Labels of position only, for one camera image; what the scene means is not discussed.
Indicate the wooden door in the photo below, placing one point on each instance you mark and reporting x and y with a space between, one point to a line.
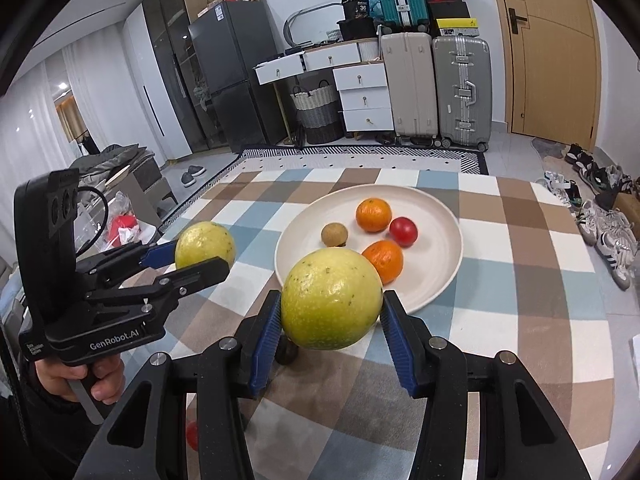
552 61

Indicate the checkered tablecloth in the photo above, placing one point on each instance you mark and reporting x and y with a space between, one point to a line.
525 284

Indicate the red cherry tomato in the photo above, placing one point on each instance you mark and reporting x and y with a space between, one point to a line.
403 231
192 435

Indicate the yellow green passion fruit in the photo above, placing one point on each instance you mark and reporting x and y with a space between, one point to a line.
202 241

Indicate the grey slippers pair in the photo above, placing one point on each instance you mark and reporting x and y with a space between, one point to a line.
188 178

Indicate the yellow black box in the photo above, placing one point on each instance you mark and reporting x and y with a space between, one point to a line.
458 27

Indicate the black wardrobe cabinet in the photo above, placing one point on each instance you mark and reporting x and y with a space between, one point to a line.
168 25

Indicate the black refrigerator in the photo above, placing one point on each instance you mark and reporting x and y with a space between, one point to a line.
230 40

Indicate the silver grey suitcase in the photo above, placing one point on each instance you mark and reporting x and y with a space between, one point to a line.
464 91

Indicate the small orange tangerine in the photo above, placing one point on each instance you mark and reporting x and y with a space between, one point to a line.
373 215

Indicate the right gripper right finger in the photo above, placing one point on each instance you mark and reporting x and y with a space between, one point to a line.
521 436

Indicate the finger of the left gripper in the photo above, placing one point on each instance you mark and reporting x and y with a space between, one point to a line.
169 287
116 265

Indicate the beige suitcase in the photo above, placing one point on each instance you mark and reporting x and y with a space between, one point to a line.
410 77

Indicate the brown longan fruit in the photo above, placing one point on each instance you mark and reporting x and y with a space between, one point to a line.
334 234

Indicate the white drawer cabinet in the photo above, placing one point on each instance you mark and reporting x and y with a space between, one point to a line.
359 76

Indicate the woven laundry basket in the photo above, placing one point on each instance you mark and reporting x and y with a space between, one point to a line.
318 112

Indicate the cardboard box on floor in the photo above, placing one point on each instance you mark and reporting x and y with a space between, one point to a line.
629 205

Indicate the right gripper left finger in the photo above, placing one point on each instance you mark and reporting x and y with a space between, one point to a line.
144 437

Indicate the dark round cherry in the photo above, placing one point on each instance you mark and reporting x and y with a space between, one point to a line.
287 351

